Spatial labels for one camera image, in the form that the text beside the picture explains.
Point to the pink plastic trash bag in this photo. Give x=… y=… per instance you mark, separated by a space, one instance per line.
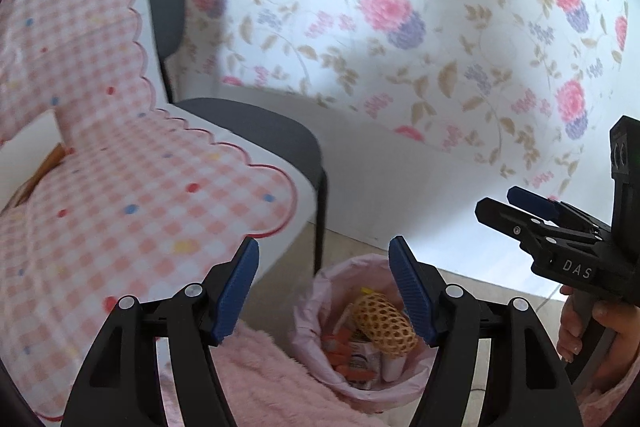
x=310 y=322

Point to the person's right hand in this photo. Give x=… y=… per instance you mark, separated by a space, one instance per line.
x=620 y=332

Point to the person's right forearm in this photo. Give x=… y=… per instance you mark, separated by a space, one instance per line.
x=620 y=402

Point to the floral backdrop cloth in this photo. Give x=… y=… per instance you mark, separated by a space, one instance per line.
x=400 y=32

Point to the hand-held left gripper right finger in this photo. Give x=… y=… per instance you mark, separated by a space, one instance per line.
x=412 y=292

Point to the pink fluffy clothing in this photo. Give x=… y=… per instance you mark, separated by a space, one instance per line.
x=270 y=377

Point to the white crushed carton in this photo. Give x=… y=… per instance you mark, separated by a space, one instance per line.
x=365 y=354

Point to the orange crumpled wrappers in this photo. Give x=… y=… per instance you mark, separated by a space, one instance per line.
x=340 y=354

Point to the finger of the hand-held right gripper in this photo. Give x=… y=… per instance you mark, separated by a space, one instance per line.
x=532 y=201
x=505 y=219

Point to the yellow foam fruit net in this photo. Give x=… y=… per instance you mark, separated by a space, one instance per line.
x=382 y=324

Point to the grey fabric chair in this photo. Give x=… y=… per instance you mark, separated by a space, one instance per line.
x=270 y=137

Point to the pink checked tablecloth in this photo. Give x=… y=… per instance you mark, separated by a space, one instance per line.
x=125 y=187

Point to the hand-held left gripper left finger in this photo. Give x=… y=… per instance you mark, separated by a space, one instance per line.
x=235 y=292

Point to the brown wooden furniture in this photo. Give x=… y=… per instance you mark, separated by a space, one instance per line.
x=47 y=162

